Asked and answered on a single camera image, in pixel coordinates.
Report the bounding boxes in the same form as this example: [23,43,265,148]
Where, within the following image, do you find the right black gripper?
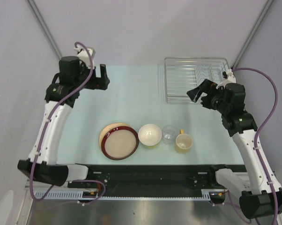
[186,79,229,114]

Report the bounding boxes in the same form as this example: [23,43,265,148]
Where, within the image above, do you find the beige bird plate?
[99,122,130,149]

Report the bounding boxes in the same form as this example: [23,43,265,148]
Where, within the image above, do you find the white ceramic bowl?
[138,124,162,145]

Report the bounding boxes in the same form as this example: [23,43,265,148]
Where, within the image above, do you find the red rimmed plate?
[101,126,139,160]

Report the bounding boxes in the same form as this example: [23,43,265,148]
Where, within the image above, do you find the yellow-green bowl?
[142,143,159,149]

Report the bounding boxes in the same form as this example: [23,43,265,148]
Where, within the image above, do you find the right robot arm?
[187,79,282,219]

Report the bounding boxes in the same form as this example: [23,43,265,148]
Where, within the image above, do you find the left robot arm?
[17,56,110,188]

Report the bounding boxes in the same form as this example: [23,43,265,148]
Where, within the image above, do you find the clear plastic cup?
[162,125,178,144]

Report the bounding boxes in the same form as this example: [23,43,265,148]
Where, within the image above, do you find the yellow mug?
[175,129,193,153]

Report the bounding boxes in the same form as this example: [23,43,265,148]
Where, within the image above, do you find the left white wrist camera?
[74,47,96,69]

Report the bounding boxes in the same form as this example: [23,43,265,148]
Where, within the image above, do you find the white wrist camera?
[74,47,96,69]
[216,69,236,89]

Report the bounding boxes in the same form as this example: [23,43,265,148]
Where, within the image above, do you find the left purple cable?
[29,42,106,206]

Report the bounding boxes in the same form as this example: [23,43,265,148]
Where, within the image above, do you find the purple cable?
[227,67,282,225]
[29,42,106,206]

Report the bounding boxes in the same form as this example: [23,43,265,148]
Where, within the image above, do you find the metal wire dish rack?
[164,57,229,104]

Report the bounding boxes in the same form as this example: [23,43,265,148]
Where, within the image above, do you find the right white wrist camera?
[216,69,236,89]

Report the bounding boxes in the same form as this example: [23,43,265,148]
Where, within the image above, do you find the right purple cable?
[227,67,282,225]

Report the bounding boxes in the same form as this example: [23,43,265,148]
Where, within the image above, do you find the left aluminium corner post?
[25,0,62,60]

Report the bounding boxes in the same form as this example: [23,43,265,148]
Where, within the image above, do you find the aluminium corner post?
[25,0,62,60]
[231,0,274,69]

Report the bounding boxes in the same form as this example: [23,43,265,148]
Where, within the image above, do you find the white slotted cable duct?
[45,190,225,201]

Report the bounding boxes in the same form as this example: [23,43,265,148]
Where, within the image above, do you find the right aluminium corner post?
[231,0,274,69]

